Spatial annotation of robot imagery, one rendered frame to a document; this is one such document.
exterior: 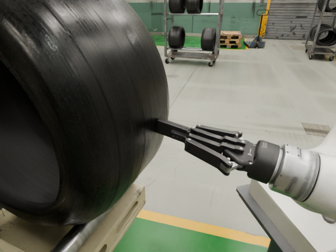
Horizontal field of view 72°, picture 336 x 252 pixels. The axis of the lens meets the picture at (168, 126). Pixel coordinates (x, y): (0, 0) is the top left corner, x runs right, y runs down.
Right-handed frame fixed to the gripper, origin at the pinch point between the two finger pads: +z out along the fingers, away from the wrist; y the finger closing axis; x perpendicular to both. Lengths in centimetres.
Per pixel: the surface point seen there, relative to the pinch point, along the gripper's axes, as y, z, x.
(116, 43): 5.9, 10.2, -16.3
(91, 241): 12.3, 12.3, 31.2
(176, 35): -514, 196, 73
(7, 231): 17, 39, 41
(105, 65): 10.9, 8.5, -14.2
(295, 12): -1132, -68, 0
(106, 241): 9.9, 9.5, 32.4
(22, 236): 16, 34, 40
